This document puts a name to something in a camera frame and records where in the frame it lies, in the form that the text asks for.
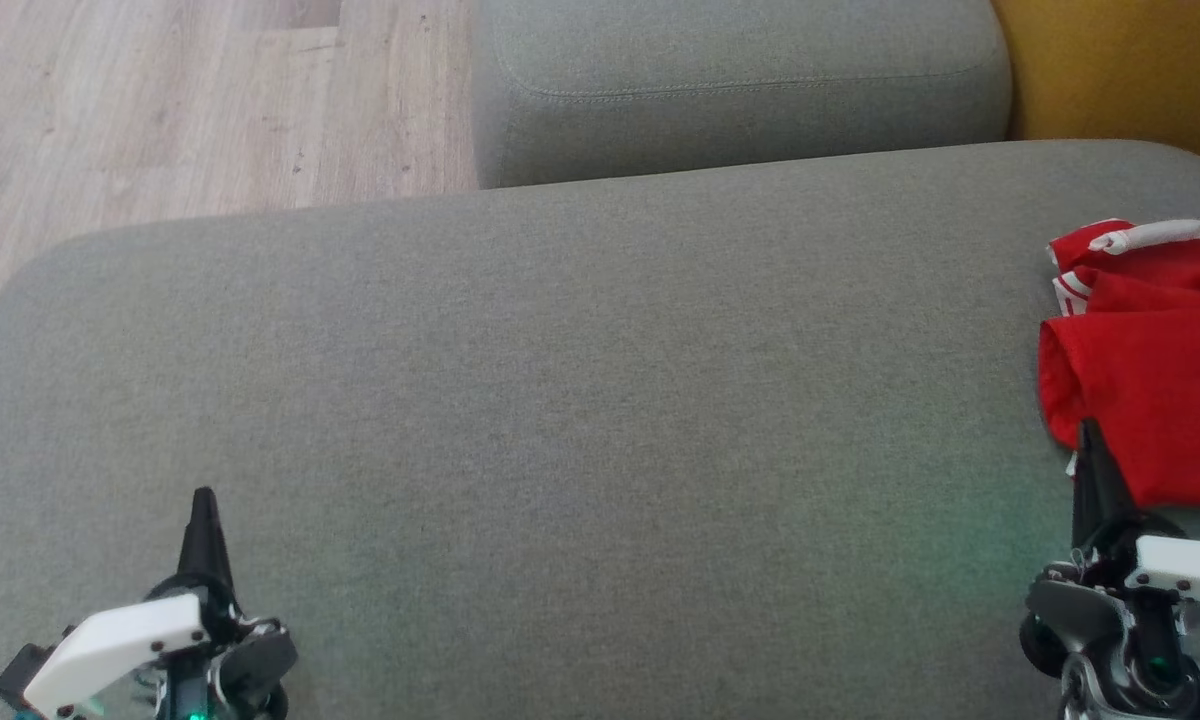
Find wide yellow sofa back cushion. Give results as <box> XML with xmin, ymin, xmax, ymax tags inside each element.
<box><xmin>990</xmin><ymin>0</ymin><xmax>1200</xmax><ymax>182</ymax></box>

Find small grey sofa seat cushion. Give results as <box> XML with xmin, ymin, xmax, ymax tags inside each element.
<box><xmin>470</xmin><ymin>0</ymin><xmax>1014</xmax><ymax>190</ymax></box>

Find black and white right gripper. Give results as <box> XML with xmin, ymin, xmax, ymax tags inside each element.
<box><xmin>1020</xmin><ymin>418</ymin><xmax>1200</xmax><ymax>720</ymax></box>

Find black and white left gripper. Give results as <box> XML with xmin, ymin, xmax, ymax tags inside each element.
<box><xmin>22</xmin><ymin>487</ymin><xmax>300</xmax><ymax>720</ymax></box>

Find red shorts with white waistband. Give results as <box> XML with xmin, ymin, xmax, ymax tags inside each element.
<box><xmin>1047</xmin><ymin>218</ymin><xmax>1200</xmax><ymax>293</ymax></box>

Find red shirt with white panel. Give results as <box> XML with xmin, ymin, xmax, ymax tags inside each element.
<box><xmin>1037</xmin><ymin>265</ymin><xmax>1200</xmax><ymax>509</ymax></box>

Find large grey sofa seat cushion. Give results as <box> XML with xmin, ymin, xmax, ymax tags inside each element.
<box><xmin>0</xmin><ymin>140</ymin><xmax>1200</xmax><ymax>720</ymax></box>

